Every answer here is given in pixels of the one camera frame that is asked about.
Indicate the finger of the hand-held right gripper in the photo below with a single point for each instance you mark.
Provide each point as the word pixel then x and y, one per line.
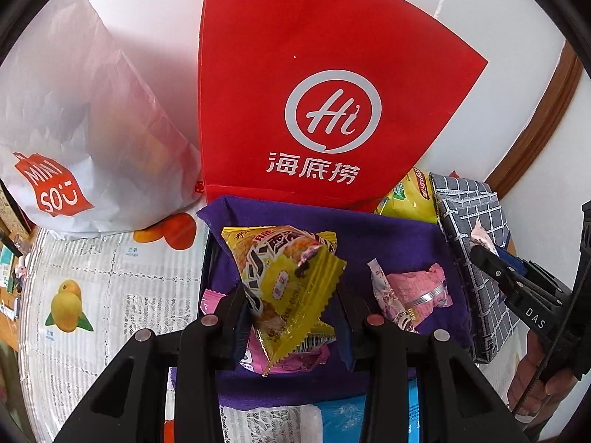
pixel 494 270
pixel 510 260

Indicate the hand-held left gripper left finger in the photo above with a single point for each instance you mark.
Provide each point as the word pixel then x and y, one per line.
pixel 233 332

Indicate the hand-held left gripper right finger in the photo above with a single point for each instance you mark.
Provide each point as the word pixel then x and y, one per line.
pixel 346 337

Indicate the pale pink cartoon packet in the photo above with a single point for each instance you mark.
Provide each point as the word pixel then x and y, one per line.
pixel 480 235
pixel 383 286

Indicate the pink white label snack packet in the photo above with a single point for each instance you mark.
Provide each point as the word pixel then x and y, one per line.
pixel 211 300

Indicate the magenta candy packet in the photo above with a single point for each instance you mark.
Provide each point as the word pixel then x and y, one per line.
pixel 300 362

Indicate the pink silver striped pastry packet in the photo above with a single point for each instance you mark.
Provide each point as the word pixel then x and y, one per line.
pixel 427 288

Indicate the yellow black snack packet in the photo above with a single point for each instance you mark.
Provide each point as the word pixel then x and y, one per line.
pixel 286 286

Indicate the purple cloth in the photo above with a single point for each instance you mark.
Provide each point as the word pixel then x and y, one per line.
pixel 392 240

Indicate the person's right hand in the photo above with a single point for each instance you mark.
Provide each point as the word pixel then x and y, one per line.
pixel 526 378

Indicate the grey checked folded cloth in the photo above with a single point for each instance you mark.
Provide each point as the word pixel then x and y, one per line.
pixel 471 203

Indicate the blue tissue pack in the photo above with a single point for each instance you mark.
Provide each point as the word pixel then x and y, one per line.
pixel 341 417

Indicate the yellow chips bag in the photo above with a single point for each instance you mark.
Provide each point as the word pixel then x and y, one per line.
pixel 408 196

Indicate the fruit print table cover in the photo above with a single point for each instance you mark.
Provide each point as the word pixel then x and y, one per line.
pixel 101 263

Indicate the white plastic shopping bag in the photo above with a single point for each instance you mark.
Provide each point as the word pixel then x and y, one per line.
pixel 92 124

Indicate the red paper bag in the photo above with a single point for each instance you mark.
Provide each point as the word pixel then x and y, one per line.
pixel 323 32

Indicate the brown wooden door frame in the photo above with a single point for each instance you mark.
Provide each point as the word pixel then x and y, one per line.
pixel 545 124

